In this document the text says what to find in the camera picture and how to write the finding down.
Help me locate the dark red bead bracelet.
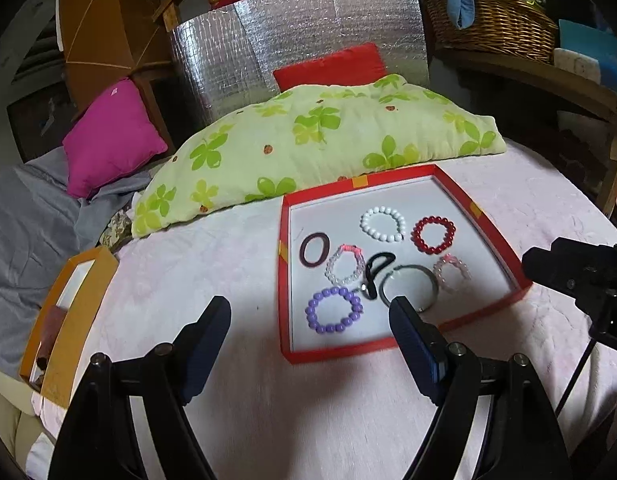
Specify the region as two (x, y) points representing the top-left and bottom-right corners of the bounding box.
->
(411, 215), (456, 254)

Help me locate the silver foil mat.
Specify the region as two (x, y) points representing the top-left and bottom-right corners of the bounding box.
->
(169, 0), (430, 136)

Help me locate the pale pink bead bracelet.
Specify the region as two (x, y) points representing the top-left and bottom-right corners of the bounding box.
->
(432, 255), (471, 292)

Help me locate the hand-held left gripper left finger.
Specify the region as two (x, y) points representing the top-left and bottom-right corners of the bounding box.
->
(47, 296), (232, 480)

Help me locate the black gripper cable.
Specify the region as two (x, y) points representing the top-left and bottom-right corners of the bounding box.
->
(555, 337), (601, 413)

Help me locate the brown cardboard panel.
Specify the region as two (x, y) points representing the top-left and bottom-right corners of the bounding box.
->
(56, 0), (172, 107)

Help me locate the red cushion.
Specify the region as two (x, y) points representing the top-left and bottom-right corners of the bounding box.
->
(272, 44), (386, 94)

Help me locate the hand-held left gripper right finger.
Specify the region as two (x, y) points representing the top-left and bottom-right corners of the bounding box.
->
(388, 296), (571, 480)

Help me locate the wicker basket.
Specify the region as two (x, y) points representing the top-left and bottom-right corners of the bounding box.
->
(421, 0), (559, 64)

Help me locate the clear bead bracelet pink knot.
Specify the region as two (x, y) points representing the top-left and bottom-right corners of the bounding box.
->
(325, 244), (366, 285)

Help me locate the wooden shelf table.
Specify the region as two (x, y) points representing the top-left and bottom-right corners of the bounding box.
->
(433, 47), (617, 217)

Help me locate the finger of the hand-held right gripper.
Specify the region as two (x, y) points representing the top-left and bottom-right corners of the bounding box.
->
(521, 238), (606, 306)

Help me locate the white flat box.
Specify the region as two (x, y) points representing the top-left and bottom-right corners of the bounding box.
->
(553, 47), (601, 82)

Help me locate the white pearl bead bracelet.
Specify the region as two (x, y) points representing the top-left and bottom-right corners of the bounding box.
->
(359, 206), (406, 242)

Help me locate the grey blanket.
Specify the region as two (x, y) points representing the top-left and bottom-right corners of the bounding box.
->
(0, 147), (155, 382)

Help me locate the silver bangle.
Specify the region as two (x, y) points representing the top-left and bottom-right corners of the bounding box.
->
(379, 262), (436, 313)

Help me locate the black hair tie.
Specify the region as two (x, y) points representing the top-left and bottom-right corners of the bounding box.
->
(361, 251), (395, 301)

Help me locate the purple bead bracelet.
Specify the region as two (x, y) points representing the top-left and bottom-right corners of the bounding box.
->
(306, 286), (364, 335)

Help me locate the green floral pillow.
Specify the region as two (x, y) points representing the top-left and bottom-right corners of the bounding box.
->
(131, 74), (506, 239)

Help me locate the orange cardboard box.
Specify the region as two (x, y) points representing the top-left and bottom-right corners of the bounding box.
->
(19, 246), (120, 409)

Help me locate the maroon hair tie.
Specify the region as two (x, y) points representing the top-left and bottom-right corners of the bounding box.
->
(301, 232), (330, 268)

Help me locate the blue cardboard box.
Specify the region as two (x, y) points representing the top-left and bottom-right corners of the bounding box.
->
(558, 20), (617, 92)

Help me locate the magenta pillow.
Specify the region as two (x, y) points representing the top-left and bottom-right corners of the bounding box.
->
(62, 78), (168, 199)

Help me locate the red shallow box tray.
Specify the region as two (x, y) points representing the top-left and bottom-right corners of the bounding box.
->
(279, 163), (535, 365)

